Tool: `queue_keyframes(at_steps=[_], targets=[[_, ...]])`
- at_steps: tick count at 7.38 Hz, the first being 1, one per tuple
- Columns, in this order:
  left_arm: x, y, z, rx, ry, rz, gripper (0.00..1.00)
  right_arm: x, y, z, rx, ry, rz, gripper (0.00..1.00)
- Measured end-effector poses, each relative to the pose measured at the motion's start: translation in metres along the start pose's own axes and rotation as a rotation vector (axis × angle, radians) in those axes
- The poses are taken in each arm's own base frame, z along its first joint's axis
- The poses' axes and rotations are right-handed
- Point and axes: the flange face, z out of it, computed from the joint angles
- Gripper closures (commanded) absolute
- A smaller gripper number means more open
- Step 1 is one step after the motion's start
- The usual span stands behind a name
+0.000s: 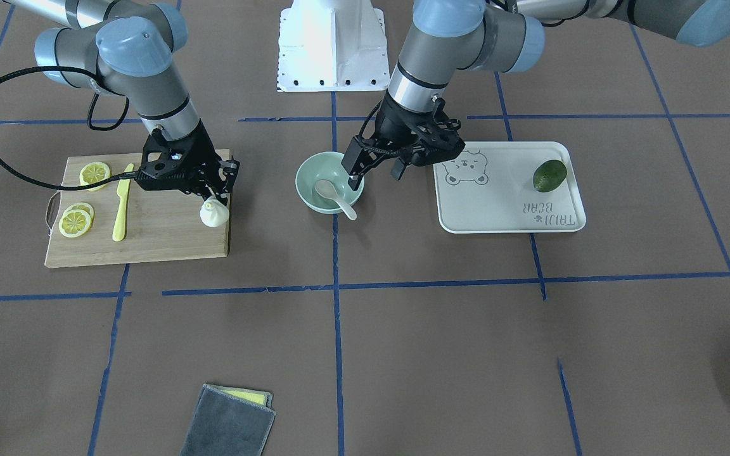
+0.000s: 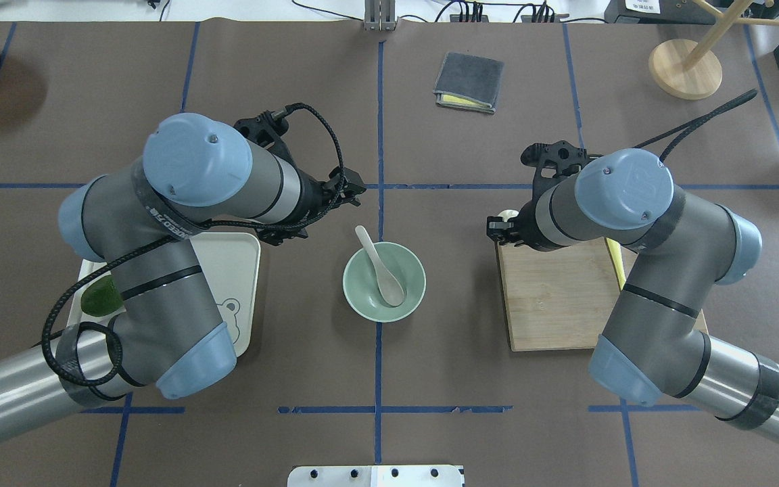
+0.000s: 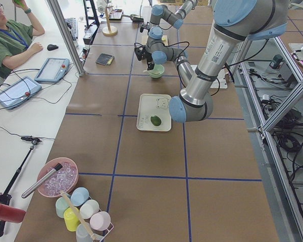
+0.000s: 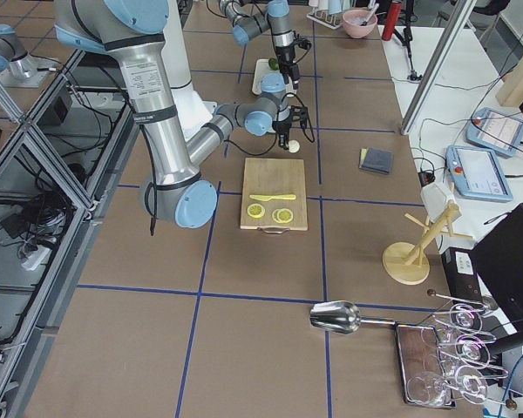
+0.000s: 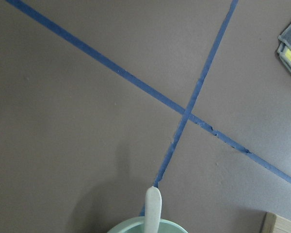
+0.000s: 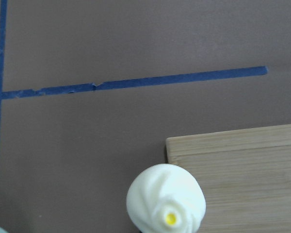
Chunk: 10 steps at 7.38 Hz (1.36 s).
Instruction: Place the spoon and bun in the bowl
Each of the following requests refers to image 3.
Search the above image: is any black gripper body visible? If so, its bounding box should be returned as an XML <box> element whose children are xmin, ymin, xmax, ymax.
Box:
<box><xmin>145</xmin><ymin>52</ymin><xmax>154</xmax><ymax>65</ymax></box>

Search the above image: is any white ceramic spoon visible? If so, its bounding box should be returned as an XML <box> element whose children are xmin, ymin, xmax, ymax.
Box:
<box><xmin>143</xmin><ymin>70</ymin><xmax>160</xmax><ymax>76</ymax></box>

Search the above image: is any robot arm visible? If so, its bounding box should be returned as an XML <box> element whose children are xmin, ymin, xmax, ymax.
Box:
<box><xmin>147</xmin><ymin>0</ymin><xmax>197</xmax><ymax>29</ymax></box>
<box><xmin>145</xmin><ymin>0</ymin><xmax>289</xmax><ymax>123</ymax></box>

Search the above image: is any light green bowl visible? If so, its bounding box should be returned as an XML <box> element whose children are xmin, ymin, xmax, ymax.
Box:
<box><xmin>149</xmin><ymin>64</ymin><xmax>165</xmax><ymax>79</ymax></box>

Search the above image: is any pink bowl of ice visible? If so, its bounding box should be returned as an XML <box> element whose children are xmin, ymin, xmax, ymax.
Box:
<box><xmin>37</xmin><ymin>157</ymin><xmax>79</xmax><ymax>198</ymax></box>

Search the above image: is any bamboo cutting board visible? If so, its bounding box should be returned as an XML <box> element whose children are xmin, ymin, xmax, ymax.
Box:
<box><xmin>141</xmin><ymin>35</ymin><xmax>169</xmax><ymax>46</ymax></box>

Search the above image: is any white bear tray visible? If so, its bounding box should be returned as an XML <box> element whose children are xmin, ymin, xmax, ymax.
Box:
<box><xmin>136</xmin><ymin>94</ymin><xmax>171</xmax><ymax>132</ymax></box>

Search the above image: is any yellow sponge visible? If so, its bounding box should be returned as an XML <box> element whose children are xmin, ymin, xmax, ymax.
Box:
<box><xmin>107</xmin><ymin>57</ymin><xmax>114</xmax><ymax>66</ymax></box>

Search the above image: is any metal scoop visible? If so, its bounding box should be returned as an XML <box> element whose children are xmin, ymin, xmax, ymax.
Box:
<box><xmin>122</xmin><ymin>14</ymin><xmax>144</xmax><ymax>23</ymax></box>

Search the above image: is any dark tray with items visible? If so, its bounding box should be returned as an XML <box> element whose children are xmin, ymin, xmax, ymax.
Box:
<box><xmin>109</xmin><ymin>9</ymin><xmax>123</xmax><ymax>21</ymax></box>

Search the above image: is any black keyboard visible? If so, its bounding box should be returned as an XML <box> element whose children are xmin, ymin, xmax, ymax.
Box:
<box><xmin>65</xmin><ymin>18</ymin><xmax>78</xmax><ymax>39</ymax></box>

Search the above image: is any far teach pendant tablet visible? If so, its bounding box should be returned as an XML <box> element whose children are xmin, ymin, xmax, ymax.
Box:
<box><xmin>34</xmin><ymin>57</ymin><xmax>70</xmax><ymax>83</ymax></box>

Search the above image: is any teach pendant tablet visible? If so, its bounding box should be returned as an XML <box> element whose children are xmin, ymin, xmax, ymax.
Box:
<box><xmin>0</xmin><ymin>76</ymin><xmax>42</xmax><ymax>109</ymax></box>
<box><xmin>34</xmin><ymin>57</ymin><xmax>70</xmax><ymax>83</ymax></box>

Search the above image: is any black computer mouse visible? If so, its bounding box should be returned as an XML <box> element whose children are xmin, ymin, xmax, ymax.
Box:
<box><xmin>46</xmin><ymin>44</ymin><xmax>59</xmax><ymax>51</ymax></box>

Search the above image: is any near teach pendant tablet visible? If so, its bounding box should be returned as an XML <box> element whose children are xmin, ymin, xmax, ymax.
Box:
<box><xmin>0</xmin><ymin>76</ymin><xmax>42</xmax><ymax>109</ymax></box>

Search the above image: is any steel cylinder tool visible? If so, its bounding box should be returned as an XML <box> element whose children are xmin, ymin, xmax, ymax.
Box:
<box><xmin>21</xmin><ymin>163</ymin><xmax>63</xmax><ymax>199</ymax></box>

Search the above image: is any seated person green shirt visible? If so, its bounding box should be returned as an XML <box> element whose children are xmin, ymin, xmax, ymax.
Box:
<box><xmin>0</xmin><ymin>1</ymin><xmax>45</xmax><ymax>79</ymax></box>

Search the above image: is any blue cup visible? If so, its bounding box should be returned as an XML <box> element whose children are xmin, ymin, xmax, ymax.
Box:
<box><xmin>70</xmin><ymin>187</ymin><xmax>89</xmax><ymax>207</ymax></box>

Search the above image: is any white cup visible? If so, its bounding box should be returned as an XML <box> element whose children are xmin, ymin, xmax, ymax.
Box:
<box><xmin>79</xmin><ymin>199</ymin><xmax>99</xmax><ymax>219</ymax></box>

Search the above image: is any pink cup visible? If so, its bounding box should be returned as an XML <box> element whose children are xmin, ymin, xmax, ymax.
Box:
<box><xmin>89</xmin><ymin>211</ymin><xmax>111</xmax><ymax>231</ymax></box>

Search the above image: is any mint green cup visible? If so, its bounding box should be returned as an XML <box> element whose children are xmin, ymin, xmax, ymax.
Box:
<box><xmin>55</xmin><ymin>197</ymin><xmax>69</xmax><ymax>218</ymax></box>

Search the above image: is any yellow cup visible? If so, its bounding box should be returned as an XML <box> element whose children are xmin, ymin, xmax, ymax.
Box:
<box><xmin>63</xmin><ymin>207</ymin><xmax>81</xmax><ymax>232</ymax></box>

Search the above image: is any wooden stick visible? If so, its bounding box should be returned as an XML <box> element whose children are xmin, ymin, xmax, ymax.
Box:
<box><xmin>60</xmin><ymin>191</ymin><xmax>98</xmax><ymax>241</ymax></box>

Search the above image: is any grey cup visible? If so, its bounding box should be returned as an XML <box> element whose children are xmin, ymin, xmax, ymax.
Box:
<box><xmin>76</xmin><ymin>224</ymin><xmax>92</xmax><ymax>242</ymax></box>

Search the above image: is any black tripod stick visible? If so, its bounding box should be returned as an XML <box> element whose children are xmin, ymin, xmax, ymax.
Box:
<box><xmin>0</xmin><ymin>136</ymin><xmax>42</xmax><ymax>237</ymax></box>

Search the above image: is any red cylinder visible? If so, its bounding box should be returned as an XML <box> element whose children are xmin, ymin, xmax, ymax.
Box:
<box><xmin>0</xmin><ymin>203</ymin><xmax>26</xmax><ymax>223</ymax></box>

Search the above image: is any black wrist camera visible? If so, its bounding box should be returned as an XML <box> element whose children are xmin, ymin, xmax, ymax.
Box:
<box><xmin>139</xmin><ymin>22</ymin><xmax>151</xmax><ymax>33</ymax></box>
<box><xmin>134</xmin><ymin>45</ymin><xmax>146</xmax><ymax>61</ymax></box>

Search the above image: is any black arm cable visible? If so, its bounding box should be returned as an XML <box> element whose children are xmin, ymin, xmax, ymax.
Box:
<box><xmin>164</xmin><ymin>41</ymin><xmax>235</xmax><ymax>96</ymax></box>

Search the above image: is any aluminium frame post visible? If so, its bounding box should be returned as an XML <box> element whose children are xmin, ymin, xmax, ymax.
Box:
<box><xmin>47</xmin><ymin>0</ymin><xmax>85</xmax><ymax>77</ymax></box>

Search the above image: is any white wire cup rack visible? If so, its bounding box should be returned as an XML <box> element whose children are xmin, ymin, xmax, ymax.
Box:
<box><xmin>85</xmin><ymin>197</ymin><xmax>114</xmax><ymax>241</ymax></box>

